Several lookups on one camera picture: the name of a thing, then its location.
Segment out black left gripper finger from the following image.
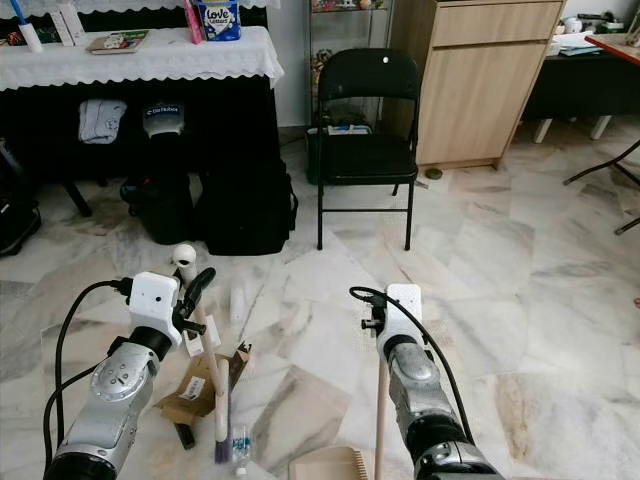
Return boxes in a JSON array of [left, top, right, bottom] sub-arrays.
[[178, 267, 217, 319]]

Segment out cream long-handled dustpan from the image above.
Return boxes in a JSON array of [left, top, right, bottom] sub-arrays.
[[286, 350, 393, 480]]

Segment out brown cardboard piece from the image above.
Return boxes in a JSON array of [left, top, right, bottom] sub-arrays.
[[155, 342, 253, 426]]

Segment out large black backpack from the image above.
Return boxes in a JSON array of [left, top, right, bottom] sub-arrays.
[[193, 160, 299, 257]]

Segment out small black debris piece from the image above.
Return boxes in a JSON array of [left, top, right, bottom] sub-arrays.
[[175, 423, 198, 451]]

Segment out small clear plastic bottle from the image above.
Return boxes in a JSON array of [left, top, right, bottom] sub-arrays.
[[230, 425, 254, 473]]

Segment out black folding chair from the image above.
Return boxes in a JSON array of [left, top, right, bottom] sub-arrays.
[[313, 47, 423, 251]]

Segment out long black-skirted table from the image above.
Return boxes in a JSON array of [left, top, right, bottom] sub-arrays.
[[0, 75, 281, 191]]

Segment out green storage box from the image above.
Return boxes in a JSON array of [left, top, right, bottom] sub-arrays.
[[305, 125, 371, 186]]

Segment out grey folded cloth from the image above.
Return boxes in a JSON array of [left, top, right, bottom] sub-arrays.
[[78, 98, 128, 146]]

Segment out black soft bag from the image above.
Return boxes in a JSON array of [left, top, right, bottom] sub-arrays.
[[0, 140, 43, 258]]

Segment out white lace tablecloth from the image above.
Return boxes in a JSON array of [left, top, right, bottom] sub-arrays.
[[0, 25, 286, 93]]

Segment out light wooden cabinet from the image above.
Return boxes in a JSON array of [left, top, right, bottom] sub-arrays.
[[385, 0, 568, 169]]

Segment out flat brown book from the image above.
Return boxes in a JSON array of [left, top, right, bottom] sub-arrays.
[[87, 30, 151, 54]]

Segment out blue Love Letters tin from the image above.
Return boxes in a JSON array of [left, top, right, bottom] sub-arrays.
[[198, 0, 243, 43]]

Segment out glass display cabinet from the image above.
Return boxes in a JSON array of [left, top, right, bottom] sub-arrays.
[[308, 0, 396, 126]]

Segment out white cardboard boxes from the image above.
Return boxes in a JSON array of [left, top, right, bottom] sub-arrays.
[[50, 5, 86, 47]]

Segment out dark desk white legs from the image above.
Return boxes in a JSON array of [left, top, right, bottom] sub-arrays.
[[525, 30, 640, 141]]

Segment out red folding table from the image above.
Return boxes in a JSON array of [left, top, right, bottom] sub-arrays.
[[563, 33, 640, 236]]

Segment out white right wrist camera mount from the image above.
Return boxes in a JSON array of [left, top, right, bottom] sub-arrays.
[[378, 284, 423, 351]]

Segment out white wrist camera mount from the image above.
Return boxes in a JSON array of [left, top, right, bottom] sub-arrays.
[[378, 284, 423, 351], [128, 272, 183, 336]]

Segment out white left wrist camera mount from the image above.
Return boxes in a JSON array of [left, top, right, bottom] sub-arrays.
[[128, 272, 183, 336]]

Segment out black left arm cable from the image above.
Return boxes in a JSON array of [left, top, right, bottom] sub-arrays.
[[43, 278, 133, 471]]

